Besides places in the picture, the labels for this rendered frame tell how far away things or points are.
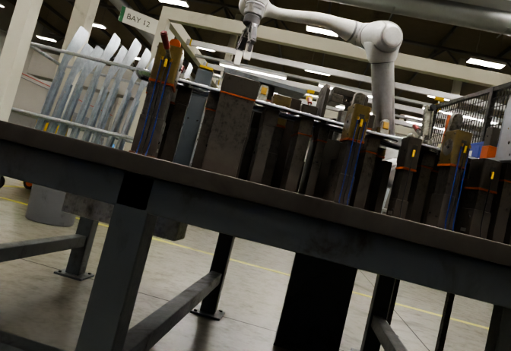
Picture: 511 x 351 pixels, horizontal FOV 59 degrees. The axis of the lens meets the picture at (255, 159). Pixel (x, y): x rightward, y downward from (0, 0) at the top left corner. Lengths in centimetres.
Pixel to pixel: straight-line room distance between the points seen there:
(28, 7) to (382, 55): 390
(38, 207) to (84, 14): 571
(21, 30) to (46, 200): 182
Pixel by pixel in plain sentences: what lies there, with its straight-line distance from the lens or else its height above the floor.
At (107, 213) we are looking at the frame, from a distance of 133.
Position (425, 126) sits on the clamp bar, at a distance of 205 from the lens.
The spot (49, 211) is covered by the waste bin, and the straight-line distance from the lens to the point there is 423.
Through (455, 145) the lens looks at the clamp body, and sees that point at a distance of 164.
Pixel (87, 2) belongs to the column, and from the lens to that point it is 946.
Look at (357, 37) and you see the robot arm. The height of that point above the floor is 149.
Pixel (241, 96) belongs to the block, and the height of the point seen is 97.
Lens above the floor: 68
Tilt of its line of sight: 4 degrees up
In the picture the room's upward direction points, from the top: 14 degrees clockwise
